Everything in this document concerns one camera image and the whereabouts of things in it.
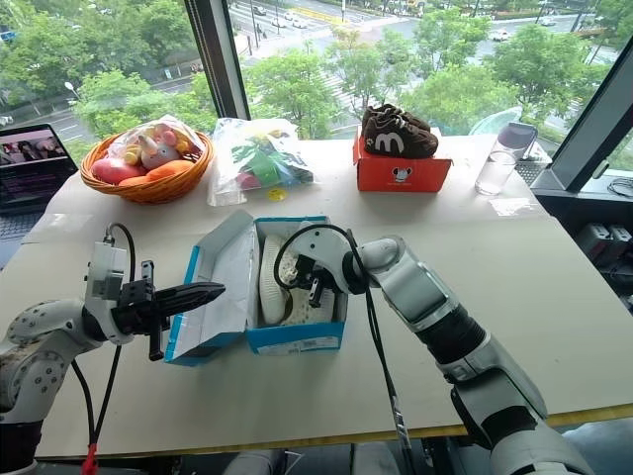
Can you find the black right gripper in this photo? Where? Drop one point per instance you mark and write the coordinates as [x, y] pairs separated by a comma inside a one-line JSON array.
[[309, 269]]

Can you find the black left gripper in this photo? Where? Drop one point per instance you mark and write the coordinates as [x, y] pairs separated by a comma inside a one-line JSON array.
[[136, 304]]

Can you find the white knit shoe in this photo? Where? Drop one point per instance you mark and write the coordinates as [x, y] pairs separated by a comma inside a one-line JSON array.
[[272, 277], [311, 312]]

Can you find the blue cardboard shoebox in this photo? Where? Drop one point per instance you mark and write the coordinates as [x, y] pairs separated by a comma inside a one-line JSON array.
[[297, 341]]

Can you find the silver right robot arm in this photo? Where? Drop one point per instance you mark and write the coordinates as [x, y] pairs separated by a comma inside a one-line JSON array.
[[460, 326]]

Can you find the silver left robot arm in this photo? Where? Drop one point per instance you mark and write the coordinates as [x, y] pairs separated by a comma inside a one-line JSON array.
[[34, 346]]

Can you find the orange cardboard shoebox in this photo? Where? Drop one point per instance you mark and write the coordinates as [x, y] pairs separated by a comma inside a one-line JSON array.
[[400, 173]]

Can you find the open black laptop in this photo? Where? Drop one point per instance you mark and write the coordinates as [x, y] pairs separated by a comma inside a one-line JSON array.
[[29, 168]]

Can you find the white tissue paper sheet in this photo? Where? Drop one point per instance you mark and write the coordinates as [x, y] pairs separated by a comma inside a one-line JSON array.
[[227, 292]]

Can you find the round yellow sticker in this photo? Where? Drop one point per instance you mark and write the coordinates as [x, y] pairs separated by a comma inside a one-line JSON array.
[[277, 194]]

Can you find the orange wicker basket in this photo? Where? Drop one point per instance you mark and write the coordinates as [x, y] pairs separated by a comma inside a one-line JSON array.
[[148, 190]]

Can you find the plastic bag with colourful toys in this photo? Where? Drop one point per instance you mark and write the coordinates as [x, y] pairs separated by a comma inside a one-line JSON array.
[[257, 158]]

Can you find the clear plastic bag with plush toys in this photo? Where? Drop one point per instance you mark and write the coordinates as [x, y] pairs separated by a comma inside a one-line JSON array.
[[158, 148]]

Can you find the brown suede shoe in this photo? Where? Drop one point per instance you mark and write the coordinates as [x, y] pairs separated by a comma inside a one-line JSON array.
[[390, 111], [395, 141]]

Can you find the grey rounded shape under table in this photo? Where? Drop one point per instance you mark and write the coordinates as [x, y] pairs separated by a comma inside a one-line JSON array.
[[254, 462]]

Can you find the clear bottle with purple lid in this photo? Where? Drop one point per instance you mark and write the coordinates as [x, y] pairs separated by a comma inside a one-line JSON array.
[[499, 163]]

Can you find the black device with red label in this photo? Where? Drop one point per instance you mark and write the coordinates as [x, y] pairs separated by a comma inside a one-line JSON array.
[[601, 242]]

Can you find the dark tilted monitor panel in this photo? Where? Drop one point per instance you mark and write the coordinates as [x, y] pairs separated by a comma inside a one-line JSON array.
[[588, 128]]

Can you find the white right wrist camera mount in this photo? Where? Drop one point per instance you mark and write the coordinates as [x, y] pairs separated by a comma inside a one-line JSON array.
[[321, 247]]

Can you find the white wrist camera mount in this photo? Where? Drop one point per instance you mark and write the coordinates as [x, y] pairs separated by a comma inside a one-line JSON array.
[[105, 274], [321, 247]]

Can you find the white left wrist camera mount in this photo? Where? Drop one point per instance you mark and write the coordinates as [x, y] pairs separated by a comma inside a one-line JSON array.
[[105, 274]]

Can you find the dark window frame post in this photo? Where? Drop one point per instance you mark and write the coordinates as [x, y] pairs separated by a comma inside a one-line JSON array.
[[217, 54]]

